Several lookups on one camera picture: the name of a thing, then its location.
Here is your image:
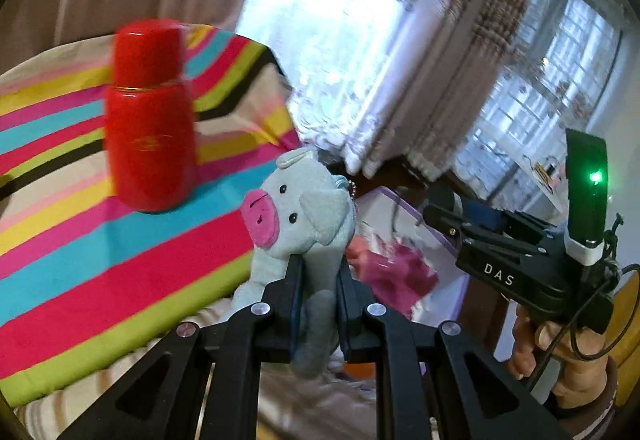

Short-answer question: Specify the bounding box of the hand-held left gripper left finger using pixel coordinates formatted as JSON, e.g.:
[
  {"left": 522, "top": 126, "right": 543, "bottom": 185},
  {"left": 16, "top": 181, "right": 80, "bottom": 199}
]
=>
[{"left": 57, "top": 257, "right": 306, "bottom": 440}]

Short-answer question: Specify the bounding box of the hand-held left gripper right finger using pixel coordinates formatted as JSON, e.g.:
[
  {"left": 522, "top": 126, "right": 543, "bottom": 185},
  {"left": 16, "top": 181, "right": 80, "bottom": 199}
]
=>
[{"left": 336, "top": 265, "right": 571, "bottom": 440}]

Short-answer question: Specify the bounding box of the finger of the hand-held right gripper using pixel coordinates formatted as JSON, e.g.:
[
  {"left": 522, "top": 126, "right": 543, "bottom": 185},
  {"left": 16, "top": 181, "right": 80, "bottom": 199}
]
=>
[
  {"left": 422, "top": 203, "right": 548, "bottom": 257},
  {"left": 430, "top": 185, "right": 506, "bottom": 231}
]

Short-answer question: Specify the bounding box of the purple cardboard box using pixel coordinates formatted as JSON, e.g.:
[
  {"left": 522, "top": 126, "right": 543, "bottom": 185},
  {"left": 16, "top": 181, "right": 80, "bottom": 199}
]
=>
[{"left": 345, "top": 185, "right": 473, "bottom": 381}]

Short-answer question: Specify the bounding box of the magenta knit cloth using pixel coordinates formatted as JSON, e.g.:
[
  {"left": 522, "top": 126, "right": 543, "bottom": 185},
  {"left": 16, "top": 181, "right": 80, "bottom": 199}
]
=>
[{"left": 367, "top": 240, "right": 441, "bottom": 321}]

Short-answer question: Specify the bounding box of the light blue plush pig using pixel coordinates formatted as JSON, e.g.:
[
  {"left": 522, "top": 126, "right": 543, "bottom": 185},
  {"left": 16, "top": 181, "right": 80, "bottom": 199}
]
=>
[{"left": 230, "top": 146, "right": 358, "bottom": 378}]

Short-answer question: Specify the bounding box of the person's right forearm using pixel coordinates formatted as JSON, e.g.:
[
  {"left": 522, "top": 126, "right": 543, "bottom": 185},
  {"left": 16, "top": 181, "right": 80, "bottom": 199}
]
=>
[{"left": 542, "top": 360, "right": 621, "bottom": 440}]

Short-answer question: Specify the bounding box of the person's right hand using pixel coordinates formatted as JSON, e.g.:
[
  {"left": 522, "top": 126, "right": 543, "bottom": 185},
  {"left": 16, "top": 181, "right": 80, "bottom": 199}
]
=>
[{"left": 507, "top": 305, "right": 621, "bottom": 411}]

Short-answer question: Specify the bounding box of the white lace window curtain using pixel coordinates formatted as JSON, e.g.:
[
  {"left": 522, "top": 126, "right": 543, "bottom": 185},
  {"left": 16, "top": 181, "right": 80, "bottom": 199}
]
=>
[{"left": 457, "top": 0, "right": 623, "bottom": 201}]

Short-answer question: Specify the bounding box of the mauve embroidered curtain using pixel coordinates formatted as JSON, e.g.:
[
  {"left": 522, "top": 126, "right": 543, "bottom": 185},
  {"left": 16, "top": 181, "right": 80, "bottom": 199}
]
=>
[{"left": 345, "top": 0, "right": 481, "bottom": 178}]

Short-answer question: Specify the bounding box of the pleated beige curtain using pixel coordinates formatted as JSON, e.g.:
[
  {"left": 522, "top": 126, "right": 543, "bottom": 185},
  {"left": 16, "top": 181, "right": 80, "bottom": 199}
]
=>
[{"left": 415, "top": 0, "right": 546, "bottom": 181}]

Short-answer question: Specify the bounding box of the multicoloured striped cloth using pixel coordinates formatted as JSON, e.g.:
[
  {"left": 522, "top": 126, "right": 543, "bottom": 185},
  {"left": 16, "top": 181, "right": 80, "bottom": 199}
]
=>
[{"left": 0, "top": 25, "right": 301, "bottom": 408}]

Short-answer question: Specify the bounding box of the red thermos flask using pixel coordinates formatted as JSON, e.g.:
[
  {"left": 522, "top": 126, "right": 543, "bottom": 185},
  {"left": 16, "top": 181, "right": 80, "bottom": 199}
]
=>
[{"left": 102, "top": 19, "right": 198, "bottom": 213}]

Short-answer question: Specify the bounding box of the black cable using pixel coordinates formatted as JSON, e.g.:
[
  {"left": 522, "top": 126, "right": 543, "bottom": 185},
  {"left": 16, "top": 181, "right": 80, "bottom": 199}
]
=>
[{"left": 530, "top": 215, "right": 640, "bottom": 386}]

